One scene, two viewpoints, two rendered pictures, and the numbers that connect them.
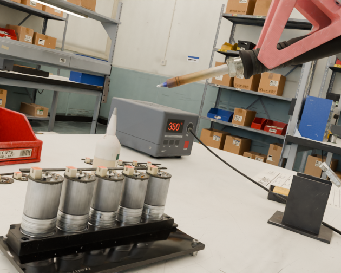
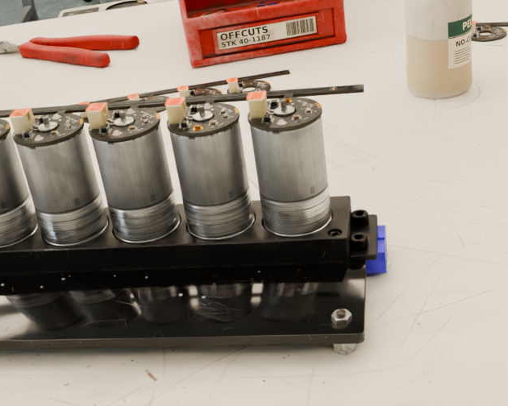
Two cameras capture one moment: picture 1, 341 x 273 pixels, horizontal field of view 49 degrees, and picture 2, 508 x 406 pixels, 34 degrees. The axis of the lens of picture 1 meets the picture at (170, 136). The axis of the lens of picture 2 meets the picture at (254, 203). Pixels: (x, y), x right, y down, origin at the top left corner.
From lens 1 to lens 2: 0.28 m
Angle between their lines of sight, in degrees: 58
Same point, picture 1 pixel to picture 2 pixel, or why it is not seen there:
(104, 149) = (412, 11)
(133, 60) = not seen: outside the picture
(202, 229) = not seen: outside the picture
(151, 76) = not seen: outside the picture
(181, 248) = (270, 329)
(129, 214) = (193, 217)
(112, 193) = (114, 168)
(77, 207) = (39, 197)
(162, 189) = (275, 160)
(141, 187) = (196, 155)
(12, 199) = not seen: hidden behind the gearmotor
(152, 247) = (204, 308)
